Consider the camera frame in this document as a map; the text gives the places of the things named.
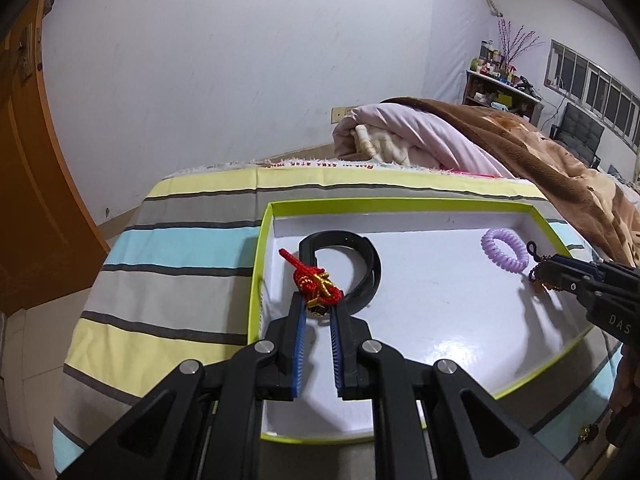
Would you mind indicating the metal door latch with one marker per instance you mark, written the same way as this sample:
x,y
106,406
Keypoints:
x,y
27,52

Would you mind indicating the green-rimmed white box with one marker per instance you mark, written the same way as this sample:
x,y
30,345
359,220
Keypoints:
x,y
425,285

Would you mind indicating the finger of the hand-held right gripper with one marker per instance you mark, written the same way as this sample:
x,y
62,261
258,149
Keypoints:
x,y
562,281
575,262

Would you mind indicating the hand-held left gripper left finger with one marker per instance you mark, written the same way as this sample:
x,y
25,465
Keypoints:
x,y
300,340

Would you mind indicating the white fringed towel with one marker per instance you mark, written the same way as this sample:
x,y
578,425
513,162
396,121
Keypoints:
x,y
300,165

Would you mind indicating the small gold charm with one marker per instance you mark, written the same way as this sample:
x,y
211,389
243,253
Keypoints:
x,y
588,432

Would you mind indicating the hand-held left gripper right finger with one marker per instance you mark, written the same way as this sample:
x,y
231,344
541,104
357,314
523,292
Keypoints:
x,y
336,350

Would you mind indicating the purple flower branches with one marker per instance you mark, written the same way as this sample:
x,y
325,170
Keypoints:
x,y
515,42

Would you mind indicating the striped bedsheet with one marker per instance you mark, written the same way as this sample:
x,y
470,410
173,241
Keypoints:
x,y
175,240

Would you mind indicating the orange wooden door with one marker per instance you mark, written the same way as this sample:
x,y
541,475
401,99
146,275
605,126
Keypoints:
x,y
35,185

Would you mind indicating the pink quilt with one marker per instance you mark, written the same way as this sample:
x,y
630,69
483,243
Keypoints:
x,y
425,130

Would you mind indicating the purple beaded pendant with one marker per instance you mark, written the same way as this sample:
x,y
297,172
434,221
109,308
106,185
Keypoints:
x,y
537,275

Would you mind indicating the barred window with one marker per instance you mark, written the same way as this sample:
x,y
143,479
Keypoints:
x,y
600,87

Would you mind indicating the cluttered wooden shelf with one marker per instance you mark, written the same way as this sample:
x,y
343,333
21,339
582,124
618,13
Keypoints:
x,y
500,95

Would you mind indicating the black wristband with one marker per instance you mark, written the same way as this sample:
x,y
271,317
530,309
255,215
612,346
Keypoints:
x,y
372,260

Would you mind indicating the brown blanket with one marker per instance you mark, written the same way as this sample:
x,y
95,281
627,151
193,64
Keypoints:
x,y
550,160

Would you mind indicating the red knot charm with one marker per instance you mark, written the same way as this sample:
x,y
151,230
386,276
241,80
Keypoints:
x,y
312,280

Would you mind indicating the wall outlet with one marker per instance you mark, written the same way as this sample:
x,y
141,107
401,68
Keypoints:
x,y
344,113

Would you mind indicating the grey chair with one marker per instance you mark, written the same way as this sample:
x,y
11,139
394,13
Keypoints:
x,y
580,130

